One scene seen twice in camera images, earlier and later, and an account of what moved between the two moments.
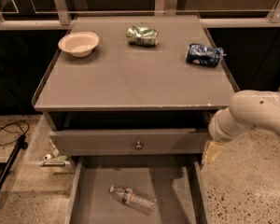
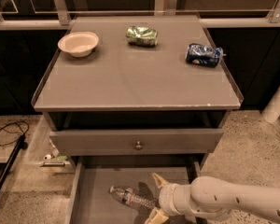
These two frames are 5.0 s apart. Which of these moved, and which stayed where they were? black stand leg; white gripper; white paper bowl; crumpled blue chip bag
Moved: white gripper
Stayed: crumpled blue chip bag; white paper bowl; black stand leg
